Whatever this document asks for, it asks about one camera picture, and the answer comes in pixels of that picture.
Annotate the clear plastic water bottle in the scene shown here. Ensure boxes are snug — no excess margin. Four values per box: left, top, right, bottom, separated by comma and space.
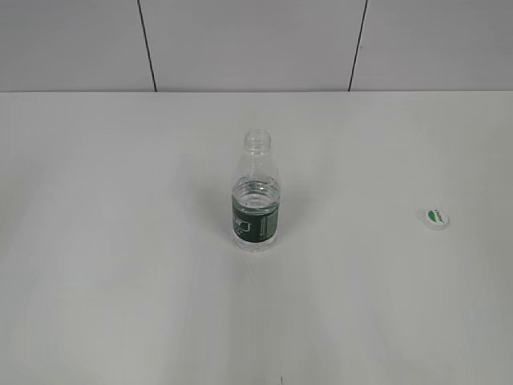
231, 129, 281, 252

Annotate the white green bottle cap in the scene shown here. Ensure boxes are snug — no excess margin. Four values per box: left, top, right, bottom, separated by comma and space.
421, 207, 450, 231

